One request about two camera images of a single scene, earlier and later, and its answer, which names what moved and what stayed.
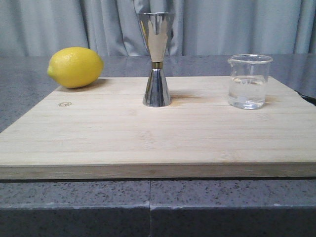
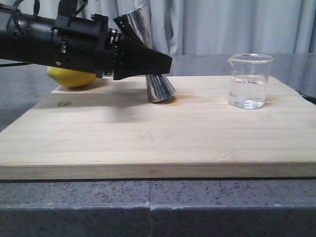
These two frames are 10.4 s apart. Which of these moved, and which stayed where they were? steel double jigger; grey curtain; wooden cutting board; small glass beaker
Moved: steel double jigger
Stayed: wooden cutting board; small glass beaker; grey curtain
